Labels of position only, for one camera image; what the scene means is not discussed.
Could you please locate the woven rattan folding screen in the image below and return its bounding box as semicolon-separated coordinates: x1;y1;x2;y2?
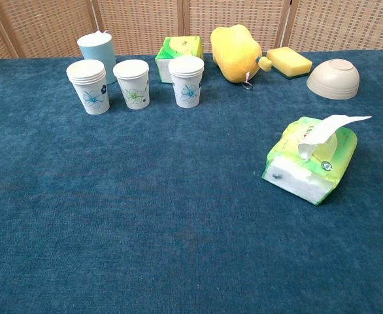
0;0;383;59

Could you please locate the light blue cylinder container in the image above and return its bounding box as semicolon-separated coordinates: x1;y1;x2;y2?
76;29;118;86

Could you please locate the yellow green sponge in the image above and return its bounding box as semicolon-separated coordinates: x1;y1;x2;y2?
265;46;313;80

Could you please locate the white tissue sheet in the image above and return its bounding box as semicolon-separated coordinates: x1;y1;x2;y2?
297;114;373;161

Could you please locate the yellow plush toy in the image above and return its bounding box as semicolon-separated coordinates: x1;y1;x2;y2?
210;24;273;82

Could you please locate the green tissue pack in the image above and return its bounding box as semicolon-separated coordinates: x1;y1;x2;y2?
261;116;358;206
154;35;205;84

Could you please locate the beige upturned bowl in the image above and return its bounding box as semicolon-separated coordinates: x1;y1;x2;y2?
306;58;361;101

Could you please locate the blue tablecloth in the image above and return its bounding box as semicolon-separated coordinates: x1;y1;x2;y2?
0;50;383;314

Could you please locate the blue flower paper cup stack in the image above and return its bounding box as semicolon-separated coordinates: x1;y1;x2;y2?
65;59;110;116
168;56;205;109

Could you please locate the green flower paper cup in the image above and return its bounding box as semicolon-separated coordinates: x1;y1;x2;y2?
112;59;150;111

